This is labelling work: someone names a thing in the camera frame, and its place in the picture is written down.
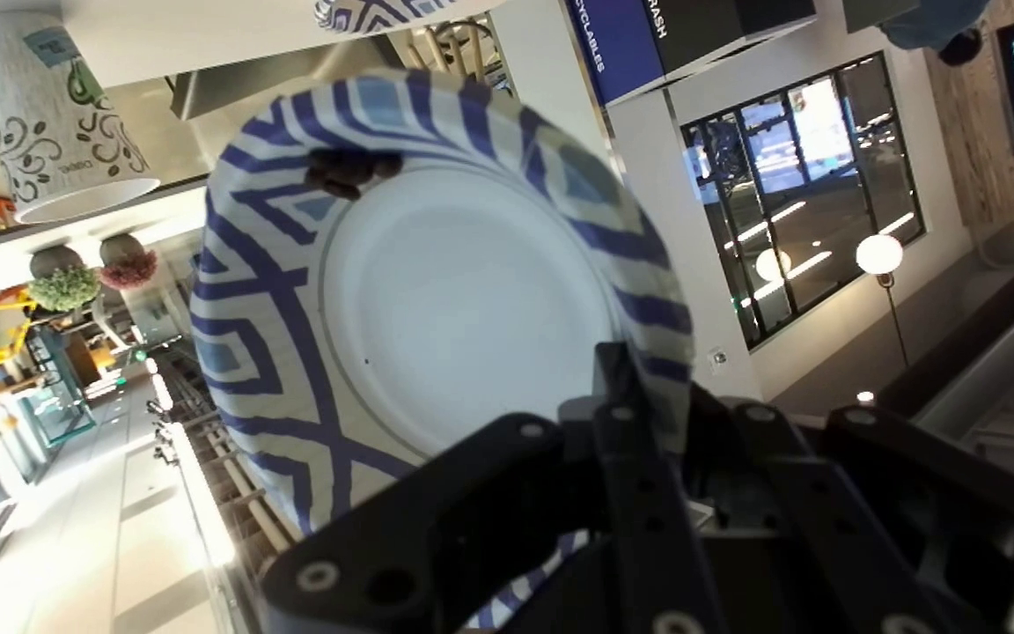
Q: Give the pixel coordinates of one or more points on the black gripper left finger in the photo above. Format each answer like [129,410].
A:
[635,530]

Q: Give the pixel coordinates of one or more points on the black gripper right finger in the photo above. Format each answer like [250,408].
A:
[882,515]

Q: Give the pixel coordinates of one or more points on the patterned paper cup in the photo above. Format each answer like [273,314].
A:
[53,119]

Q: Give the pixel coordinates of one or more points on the white globe floor lamp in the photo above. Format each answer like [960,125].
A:
[878,256]

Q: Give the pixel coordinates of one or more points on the black grid glass partition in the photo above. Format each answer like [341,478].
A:
[800,200]

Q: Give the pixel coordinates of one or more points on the blue black kiosk cabinet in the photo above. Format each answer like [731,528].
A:
[625,39]

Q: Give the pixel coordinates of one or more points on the zebra striped empty bowl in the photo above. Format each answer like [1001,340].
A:
[377,11]

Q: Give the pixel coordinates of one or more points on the green potted plant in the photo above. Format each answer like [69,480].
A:
[64,285]

